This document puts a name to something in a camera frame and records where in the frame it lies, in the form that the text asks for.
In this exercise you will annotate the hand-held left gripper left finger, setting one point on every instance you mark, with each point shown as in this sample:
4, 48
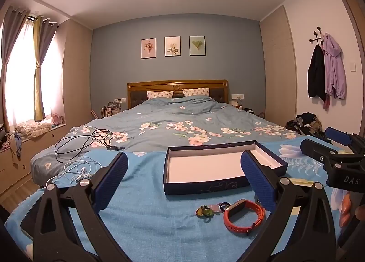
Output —
111, 182

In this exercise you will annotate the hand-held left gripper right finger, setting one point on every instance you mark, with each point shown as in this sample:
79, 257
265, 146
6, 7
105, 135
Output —
256, 176

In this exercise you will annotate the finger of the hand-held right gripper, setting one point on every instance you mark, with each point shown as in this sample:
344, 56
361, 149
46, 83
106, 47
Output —
312, 146
336, 136

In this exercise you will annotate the dark blue box tray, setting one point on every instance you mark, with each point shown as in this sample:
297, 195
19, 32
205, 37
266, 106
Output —
205, 165

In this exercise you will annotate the orange smart band watch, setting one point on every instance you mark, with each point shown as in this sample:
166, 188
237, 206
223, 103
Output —
228, 222

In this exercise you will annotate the person's right hand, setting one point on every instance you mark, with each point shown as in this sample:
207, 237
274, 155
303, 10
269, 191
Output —
346, 207

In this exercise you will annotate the pile of dark clothes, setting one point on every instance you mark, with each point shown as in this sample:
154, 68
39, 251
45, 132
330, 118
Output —
306, 125

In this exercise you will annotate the maroon scarf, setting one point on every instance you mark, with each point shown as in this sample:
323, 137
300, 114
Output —
327, 102

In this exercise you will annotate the blue tulip print blanket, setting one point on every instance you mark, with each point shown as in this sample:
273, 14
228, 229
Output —
156, 222

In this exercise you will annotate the black jacket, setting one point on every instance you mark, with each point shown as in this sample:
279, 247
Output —
316, 76

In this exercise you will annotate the purple jacket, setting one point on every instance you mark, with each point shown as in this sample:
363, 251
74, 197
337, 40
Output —
335, 71

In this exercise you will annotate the cluttered nightstand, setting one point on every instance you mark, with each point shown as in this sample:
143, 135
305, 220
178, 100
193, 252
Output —
246, 109

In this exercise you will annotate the row of cosmetic bottles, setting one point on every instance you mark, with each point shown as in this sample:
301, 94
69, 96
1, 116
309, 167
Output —
109, 111

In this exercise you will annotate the window bench cabinet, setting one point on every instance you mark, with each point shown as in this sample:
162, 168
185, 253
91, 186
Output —
42, 142

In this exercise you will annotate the beige wardrobe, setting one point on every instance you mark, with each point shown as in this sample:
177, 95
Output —
75, 74
279, 74

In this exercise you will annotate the small pink fan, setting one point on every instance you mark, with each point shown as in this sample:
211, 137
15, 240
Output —
56, 118

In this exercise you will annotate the blue floral duvet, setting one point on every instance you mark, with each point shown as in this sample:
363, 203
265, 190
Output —
171, 119

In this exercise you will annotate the black smartphone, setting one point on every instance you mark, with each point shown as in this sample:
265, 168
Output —
28, 222

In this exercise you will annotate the crumpled beige cloth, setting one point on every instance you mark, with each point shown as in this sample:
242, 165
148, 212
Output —
32, 129

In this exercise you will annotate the dotted white pillow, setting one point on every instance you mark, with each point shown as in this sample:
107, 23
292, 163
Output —
159, 94
196, 91

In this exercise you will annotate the crumpled dark clothes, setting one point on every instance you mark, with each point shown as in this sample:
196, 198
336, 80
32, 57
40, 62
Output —
16, 142

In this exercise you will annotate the wooden headboard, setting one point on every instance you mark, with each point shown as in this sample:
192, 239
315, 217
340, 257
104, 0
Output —
176, 84

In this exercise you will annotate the white sheer curtain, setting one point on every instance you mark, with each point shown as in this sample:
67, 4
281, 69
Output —
21, 85

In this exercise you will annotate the olive and grey curtain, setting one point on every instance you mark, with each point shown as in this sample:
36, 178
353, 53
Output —
42, 51

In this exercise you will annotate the white flower framed picture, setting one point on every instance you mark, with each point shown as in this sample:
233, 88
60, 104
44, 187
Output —
172, 46

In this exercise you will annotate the white light switch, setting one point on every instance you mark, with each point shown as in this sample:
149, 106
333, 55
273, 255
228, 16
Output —
353, 67

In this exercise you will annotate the white wall socket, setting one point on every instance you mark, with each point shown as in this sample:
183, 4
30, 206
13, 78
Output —
237, 96
119, 99

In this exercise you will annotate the black wall coat rack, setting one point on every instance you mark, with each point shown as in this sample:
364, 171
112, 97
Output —
316, 37

